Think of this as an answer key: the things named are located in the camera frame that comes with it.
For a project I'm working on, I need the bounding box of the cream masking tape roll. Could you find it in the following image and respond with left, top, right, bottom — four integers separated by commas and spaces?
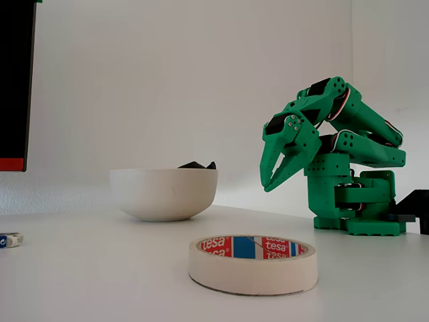
188, 235, 319, 297

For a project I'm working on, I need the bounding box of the black crumpled cloth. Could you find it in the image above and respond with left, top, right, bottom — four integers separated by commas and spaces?
177, 161, 218, 170

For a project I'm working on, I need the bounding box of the white round bowl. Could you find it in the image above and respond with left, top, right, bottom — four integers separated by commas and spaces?
109, 168, 219, 223

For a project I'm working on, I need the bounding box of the black table clamp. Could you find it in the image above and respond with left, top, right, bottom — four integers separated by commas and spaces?
388, 189, 429, 235

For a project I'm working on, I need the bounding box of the black panel with red strip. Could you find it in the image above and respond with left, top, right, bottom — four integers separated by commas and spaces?
0, 0, 38, 173

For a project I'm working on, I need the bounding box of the blue and white eraser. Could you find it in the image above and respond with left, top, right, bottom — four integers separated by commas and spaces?
0, 232, 25, 250

